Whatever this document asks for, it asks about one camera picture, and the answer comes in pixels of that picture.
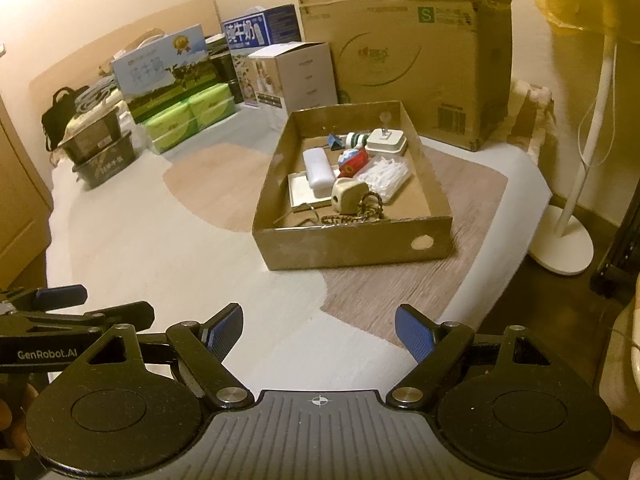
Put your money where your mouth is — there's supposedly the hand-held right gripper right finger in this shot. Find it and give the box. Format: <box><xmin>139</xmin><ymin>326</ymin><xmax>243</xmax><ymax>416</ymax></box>
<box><xmin>385</xmin><ymin>304</ymin><xmax>556</xmax><ymax>410</ymax></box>

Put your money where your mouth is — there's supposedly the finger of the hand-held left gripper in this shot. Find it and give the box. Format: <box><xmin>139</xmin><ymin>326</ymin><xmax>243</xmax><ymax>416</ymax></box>
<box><xmin>0</xmin><ymin>284</ymin><xmax>89</xmax><ymax>314</ymax></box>
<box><xmin>82</xmin><ymin>302</ymin><xmax>156</xmax><ymax>333</ymax></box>

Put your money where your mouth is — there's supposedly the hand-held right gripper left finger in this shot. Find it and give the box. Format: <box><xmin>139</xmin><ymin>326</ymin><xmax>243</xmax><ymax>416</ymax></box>
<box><xmin>82</xmin><ymin>302</ymin><xmax>253</xmax><ymax>409</ymax></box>

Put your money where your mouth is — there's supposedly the shallow cardboard box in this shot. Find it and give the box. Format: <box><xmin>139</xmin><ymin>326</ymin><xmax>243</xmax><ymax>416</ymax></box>
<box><xmin>251</xmin><ymin>100</ymin><xmax>454</xmax><ymax>272</ymax></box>

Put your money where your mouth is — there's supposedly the leopard print hair claw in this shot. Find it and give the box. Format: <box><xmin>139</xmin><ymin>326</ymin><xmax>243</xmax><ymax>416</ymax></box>
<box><xmin>320</xmin><ymin>192</ymin><xmax>386</xmax><ymax>228</ymax></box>

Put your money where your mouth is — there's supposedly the beige plug adapter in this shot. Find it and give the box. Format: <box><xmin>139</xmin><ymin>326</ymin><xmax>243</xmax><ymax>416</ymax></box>
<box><xmin>331</xmin><ymin>176</ymin><xmax>370</xmax><ymax>214</ymax></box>

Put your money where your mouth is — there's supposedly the white shallow tray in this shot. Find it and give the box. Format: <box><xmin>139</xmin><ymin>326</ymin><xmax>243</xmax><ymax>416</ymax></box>
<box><xmin>287</xmin><ymin>170</ymin><xmax>333</xmax><ymax>213</ymax></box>

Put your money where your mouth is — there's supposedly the bag of white cotton swabs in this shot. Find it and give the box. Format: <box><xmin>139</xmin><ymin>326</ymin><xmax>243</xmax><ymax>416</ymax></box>
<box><xmin>356</xmin><ymin>156</ymin><xmax>413</xmax><ymax>203</ymax></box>

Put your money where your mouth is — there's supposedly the red santa figurine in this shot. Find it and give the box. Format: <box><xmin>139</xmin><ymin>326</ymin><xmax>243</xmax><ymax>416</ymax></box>
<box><xmin>337</xmin><ymin>147</ymin><xmax>371</xmax><ymax>178</ymax></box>

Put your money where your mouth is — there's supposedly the white oblong case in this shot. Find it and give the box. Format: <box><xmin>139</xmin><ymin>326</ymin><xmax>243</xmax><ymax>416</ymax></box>
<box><xmin>301</xmin><ymin>147</ymin><xmax>336</xmax><ymax>192</ymax></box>

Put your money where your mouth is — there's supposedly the white rounded square case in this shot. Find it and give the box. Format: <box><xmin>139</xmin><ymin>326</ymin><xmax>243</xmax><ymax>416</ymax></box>
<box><xmin>367</xmin><ymin>127</ymin><xmax>410</xmax><ymax>158</ymax></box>

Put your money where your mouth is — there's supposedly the person's left hand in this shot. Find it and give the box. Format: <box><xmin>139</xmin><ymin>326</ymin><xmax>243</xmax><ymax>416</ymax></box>
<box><xmin>0</xmin><ymin>385</ymin><xmax>39</xmax><ymax>461</ymax></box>

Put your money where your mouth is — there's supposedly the wooden cabinet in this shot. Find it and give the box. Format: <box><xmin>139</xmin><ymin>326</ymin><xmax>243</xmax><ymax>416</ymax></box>
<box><xmin>0</xmin><ymin>92</ymin><xmax>55</xmax><ymax>291</ymax></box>

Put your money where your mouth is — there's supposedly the black tub white label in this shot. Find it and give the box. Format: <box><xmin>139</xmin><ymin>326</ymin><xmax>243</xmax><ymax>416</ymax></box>
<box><xmin>57</xmin><ymin>110</ymin><xmax>123</xmax><ymax>166</ymax></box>

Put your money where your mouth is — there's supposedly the black bag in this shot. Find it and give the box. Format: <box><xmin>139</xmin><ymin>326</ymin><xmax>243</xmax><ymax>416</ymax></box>
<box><xmin>41</xmin><ymin>86</ymin><xmax>91</xmax><ymax>153</ymax></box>

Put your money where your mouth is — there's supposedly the green tissue pack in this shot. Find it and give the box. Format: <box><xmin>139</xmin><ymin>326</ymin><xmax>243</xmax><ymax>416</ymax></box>
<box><xmin>150</xmin><ymin>125</ymin><xmax>198</xmax><ymax>154</ymax></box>
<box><xmin>187</xmin><ymin>85</ymin><xmax>236</xmax><ymax>111</ymax></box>
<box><xmin>145</xmin><ymin>105</ymin><xmax>193</xmax><ymax>133</ymax></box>
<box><xmin>195</xmin><ymin>105</ymin><xmax>237</xmax><ymax>131</ymax></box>

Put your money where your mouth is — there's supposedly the cream cushion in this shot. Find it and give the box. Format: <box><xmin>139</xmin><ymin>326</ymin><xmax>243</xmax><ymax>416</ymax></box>
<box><xmin>599</xmin><ymin>294</ymin><xmax>640</xmax><ymax>423</ymax></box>

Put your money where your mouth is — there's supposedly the black metal stand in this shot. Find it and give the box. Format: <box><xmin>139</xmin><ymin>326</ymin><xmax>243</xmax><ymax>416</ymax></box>
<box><xmin>590</xmin><ymin>195</ymin><xmax>640</xmax><ymax>296</ymax></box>

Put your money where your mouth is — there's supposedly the beige patterned cloth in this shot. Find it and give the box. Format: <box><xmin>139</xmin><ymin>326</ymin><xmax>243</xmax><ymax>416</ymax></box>
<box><xmin>507</xmin><ymin>80</ymin><xmax>557</xmax><ymax>158</ymax></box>

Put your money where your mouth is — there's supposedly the green milk carton box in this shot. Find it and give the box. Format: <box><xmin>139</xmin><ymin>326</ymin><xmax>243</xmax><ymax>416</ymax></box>
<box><xmin>110</xmin><ymin>24</ymin><xmax>221</xmax><ymax>111</ymax></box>

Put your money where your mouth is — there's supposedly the beige headboard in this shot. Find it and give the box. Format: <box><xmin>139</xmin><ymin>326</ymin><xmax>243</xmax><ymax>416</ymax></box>
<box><xmin>29</xmin><ymin>0</ymin><xmax>223</xmax><ymax>98</ymax></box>

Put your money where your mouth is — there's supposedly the white product box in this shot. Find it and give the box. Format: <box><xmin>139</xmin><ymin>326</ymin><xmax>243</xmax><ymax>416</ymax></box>
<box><xmin>247</xmin><ymin>41</ymin><xmax>338</xmax><ymax>116</ymax></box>

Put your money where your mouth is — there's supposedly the large brown cardboard box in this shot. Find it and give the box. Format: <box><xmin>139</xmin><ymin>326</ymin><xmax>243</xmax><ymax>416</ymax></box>
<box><xmin>295</xmin><ymin>0</ymin><xmax>521</xmax><ymax>153</ymax></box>

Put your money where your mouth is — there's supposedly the blue milk carton box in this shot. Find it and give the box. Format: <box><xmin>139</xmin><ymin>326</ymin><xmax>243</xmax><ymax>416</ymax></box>
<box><xmin>221</xmin><ymin>4</ymin><xmax>302</xmax><ymax>108</ymax></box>

